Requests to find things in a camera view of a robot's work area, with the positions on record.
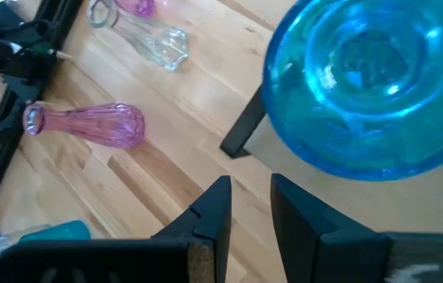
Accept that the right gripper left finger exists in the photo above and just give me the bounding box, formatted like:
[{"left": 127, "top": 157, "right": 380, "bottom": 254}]
[{"left": 0, "top": 175, "right": 232, "bottom": 283}]

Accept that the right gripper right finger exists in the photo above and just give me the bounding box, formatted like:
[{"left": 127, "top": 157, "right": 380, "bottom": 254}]
[{"left": 270, "top": 174, "right": 391, "bottom": 283}]

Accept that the pink ribbed cone vase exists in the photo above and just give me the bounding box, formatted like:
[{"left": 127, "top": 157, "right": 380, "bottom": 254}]
[{"left": 22, "top": 101, "right": 147, "bottom": 149}]

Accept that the blue round vase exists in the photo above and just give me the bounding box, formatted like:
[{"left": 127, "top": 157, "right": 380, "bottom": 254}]
[{"left": 262, "top": 0, "right": 443, "bottom": 182}]

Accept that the clear hexagonal vase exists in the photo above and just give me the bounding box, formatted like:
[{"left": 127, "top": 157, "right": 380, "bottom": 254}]
[{"left": 87, "top": 0, "right": 190, "bottom": 73}]

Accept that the blue diamond-pattern vase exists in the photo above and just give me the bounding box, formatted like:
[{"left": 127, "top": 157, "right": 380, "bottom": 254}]
[{"left": 19, "top": 219, "right": 92, "bottom": 243}]

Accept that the pink bulb vase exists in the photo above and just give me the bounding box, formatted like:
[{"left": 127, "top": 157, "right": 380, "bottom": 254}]
[{"left": 112, "top": 0, "right": 157, "bottom": 19}]

